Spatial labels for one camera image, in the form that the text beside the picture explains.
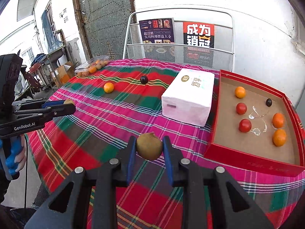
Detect small orange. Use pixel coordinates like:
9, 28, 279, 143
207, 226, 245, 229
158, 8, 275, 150
103, 82, 114, 94

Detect red tomato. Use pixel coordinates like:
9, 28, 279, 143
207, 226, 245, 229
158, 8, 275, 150
239, 119, 252, 133
236, 102, 247, 115

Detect red tomato front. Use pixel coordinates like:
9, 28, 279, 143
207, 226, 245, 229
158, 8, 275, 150
236, 102, 247, 115

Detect dark plum back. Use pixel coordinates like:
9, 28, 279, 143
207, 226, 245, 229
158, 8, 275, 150
140, 76, 148, 85

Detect dark plum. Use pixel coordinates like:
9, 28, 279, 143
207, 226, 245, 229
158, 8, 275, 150
265, 98, 272, 107
140, 76, 148, 85

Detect large orange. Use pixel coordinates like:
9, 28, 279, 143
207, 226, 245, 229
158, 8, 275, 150
272, 129, 287, 147

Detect mandarin orange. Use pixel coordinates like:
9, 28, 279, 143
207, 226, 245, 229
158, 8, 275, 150
272, 113, 285, 129

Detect blue gloved left hand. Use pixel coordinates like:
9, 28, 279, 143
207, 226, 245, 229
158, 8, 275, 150
1, 135, 26, 181

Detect metal shelf cart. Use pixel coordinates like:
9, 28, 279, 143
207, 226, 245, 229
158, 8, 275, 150
30, 29, 71, 88

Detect cardboard box on shelf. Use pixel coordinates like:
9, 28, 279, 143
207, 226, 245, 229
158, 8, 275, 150
51, 61, 75, 87

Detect clear plastic fruit container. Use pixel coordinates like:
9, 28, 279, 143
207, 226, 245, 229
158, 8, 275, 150
75, 55, 110, 77

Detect white pink tissue pack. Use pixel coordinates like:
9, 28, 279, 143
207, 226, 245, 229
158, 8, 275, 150
161, 68, 214, 127

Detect plaid red tablecloth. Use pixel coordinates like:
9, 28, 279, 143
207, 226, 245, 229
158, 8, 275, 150
25, 58, 305, 229

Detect red cardboard tray box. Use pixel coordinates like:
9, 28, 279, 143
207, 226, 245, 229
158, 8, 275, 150
204, 70, 304, 177

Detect studded metal door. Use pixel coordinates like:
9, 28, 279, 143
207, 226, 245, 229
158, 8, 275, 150
72, 0, 135, 60

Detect white metal mesh rack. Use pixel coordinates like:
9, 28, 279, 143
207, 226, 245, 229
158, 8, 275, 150
123, 7, 235, 71

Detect red black book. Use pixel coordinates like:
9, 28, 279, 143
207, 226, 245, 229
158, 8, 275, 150
183, 22, 214, 48

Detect dark blue cookbook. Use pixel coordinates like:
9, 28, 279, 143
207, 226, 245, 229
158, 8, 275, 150
139, 18, 175, 44

